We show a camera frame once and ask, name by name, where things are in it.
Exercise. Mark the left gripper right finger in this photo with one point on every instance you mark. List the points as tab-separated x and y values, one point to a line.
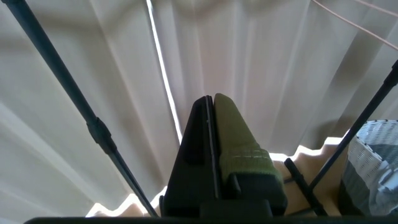
258	189

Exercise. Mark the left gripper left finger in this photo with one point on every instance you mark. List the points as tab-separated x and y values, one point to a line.
189	171

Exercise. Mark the green long-sleeved shirt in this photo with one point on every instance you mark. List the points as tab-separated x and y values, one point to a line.
236	140

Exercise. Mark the white laundry basket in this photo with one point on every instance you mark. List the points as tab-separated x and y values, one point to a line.
373	133

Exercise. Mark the black clothes rack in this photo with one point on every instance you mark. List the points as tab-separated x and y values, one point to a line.
54	62

